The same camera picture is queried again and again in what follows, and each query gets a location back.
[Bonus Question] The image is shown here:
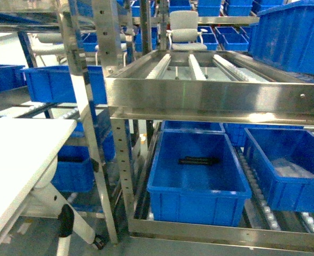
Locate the blue bin with black item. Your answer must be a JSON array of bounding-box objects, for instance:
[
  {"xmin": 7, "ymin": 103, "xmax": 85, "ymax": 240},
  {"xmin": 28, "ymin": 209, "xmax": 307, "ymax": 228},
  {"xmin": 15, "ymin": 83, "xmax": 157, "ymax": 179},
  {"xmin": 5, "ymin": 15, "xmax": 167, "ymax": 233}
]
[{"xmin": 147, "ymin": 132, "xmax": 252, "ymax": 227}]

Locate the stainless steel rack upright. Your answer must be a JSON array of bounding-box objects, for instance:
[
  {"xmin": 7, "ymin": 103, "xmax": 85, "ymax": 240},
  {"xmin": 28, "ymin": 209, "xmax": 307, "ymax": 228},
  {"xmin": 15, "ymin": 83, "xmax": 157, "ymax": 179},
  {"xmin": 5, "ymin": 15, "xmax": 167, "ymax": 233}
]
[{"xmin": 91, "ymin": 0, "xmax": 135, "ymax": 245}]

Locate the grey office chair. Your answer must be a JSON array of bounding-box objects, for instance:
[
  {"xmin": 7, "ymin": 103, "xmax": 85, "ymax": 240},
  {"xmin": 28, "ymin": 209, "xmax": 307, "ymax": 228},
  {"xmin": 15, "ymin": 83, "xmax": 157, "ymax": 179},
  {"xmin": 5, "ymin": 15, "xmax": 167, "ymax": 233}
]
[{"xmin": 167, "ymin": 10, "xmax": 207, "ymax": 51}]

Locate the blue plastic bin left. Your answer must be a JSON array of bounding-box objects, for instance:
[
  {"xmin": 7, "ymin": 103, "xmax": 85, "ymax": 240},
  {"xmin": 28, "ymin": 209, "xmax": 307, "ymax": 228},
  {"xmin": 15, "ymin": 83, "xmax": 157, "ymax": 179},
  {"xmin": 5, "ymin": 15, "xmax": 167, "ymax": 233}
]
[{"xmin": 21, "ymin": 66, "xmax": 107, "ymax": 105}]

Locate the blue bin lower right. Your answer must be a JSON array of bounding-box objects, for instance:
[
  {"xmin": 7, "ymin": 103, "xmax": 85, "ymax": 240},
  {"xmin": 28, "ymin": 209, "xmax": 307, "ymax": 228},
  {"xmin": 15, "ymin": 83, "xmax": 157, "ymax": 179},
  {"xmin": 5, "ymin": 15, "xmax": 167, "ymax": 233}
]
[{"xmin": 244, "ymin": 128, "xmax": 314, "ymax": 213}]

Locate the white table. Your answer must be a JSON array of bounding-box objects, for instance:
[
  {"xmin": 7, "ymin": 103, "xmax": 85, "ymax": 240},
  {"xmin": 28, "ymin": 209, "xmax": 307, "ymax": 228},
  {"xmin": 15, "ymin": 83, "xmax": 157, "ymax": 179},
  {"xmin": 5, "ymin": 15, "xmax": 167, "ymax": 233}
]
[{"xmin": 0, "ymin": 117, "xmax": 76, "ymax": 232}]

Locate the large blue plastic bin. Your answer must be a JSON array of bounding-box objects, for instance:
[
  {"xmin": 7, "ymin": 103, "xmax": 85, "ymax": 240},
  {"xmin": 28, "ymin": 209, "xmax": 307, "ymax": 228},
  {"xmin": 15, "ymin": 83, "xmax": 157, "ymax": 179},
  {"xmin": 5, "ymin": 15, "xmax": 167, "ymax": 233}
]
[{"xmin": 250, "ymin": 1, "xmax": 314, "ymax": 74}]

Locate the stainless steel rack front rail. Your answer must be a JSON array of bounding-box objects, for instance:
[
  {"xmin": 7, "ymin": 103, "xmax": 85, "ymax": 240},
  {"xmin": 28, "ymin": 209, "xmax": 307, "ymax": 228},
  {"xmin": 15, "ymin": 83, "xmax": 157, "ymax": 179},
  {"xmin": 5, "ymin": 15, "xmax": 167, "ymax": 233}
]
[{"xmin": 112, "ymin": 78, "xmax": 314, "ymax": 126}]

